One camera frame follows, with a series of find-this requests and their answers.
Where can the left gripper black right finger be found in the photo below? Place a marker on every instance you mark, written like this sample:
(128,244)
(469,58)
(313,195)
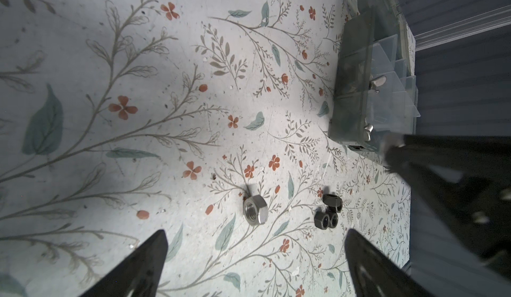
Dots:
(373,274)

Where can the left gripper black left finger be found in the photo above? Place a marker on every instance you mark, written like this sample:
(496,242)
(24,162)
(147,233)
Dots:
(139,274)

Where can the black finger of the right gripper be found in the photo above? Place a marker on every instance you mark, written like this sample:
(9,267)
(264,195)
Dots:
(465,181)

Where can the green transparent compartment organizer box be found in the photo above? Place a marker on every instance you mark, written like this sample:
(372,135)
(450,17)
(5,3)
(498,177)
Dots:
(375,90)

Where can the black nuts cluster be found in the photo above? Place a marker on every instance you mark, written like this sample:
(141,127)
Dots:
(328,218)

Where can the silver hex nut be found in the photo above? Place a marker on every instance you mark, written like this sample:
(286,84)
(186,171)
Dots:
(255,210)

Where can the floral patterned table mat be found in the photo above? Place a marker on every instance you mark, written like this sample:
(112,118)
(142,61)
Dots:
(123,117)

